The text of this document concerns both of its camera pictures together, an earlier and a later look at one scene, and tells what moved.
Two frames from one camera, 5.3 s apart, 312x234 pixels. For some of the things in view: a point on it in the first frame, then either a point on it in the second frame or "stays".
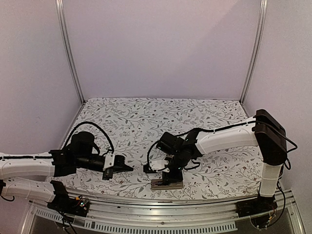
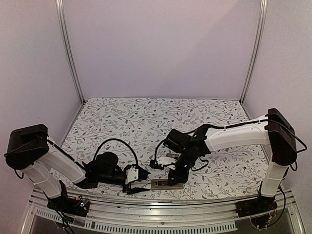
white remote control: [157, 184] stays
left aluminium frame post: [60, 6] stays
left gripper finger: [119, 160] to [143, 174]
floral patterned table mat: [130, 126] stays
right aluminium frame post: [261, 25] stays
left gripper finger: [122, 168] to [135, 190]
